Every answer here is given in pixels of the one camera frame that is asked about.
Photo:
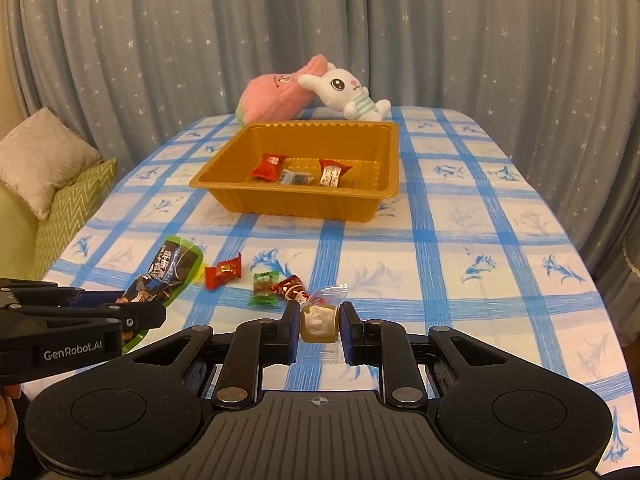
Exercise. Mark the pink plush toy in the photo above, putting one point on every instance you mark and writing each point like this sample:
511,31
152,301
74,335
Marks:
275,95

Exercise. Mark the red packet with gold label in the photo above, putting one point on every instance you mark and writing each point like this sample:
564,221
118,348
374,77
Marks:
332,174

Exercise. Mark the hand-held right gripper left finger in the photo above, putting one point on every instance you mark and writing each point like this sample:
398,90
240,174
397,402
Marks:
294,340

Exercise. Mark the blue star curtain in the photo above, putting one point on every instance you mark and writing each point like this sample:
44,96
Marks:
200,20

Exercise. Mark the beige pillow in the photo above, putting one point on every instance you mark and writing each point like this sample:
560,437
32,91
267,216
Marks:
45,160

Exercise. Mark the small bright red candy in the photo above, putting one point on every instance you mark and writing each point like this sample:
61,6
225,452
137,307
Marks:
223,272

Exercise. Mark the clear packet with dark contents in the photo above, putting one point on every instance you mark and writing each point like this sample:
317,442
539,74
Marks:
296,178

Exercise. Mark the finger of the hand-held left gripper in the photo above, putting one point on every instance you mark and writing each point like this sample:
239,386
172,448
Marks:
125,317
90,298

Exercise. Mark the person's left hand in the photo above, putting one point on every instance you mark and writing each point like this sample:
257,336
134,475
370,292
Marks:
7,415

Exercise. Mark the brown candy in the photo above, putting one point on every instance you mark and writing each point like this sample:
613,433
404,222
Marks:
320,325

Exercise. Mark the golden plastic tray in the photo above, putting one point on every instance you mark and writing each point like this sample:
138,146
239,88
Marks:
300,205

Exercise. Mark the large green snack packet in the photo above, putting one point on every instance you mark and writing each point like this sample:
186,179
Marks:
170,265

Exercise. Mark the small green candy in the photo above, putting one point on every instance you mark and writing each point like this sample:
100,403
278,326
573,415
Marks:
264,287

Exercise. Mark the dark red candy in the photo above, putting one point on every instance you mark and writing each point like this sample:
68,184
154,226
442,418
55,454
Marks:
290,288

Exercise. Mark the light green sofa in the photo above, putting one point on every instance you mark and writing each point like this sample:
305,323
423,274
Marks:
15,240

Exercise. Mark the blue checked tablecloth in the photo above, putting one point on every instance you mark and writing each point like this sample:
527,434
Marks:
475,240

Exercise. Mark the green chevron cushion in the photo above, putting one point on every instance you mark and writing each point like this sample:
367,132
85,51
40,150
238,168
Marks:
75,215

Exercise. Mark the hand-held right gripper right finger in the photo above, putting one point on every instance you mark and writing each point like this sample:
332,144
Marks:
347,340

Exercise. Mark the small plain red snack packet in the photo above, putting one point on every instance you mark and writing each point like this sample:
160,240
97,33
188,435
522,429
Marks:
269,166

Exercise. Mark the white rabbit plush toy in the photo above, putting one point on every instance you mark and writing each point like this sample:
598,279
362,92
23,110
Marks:
340,87

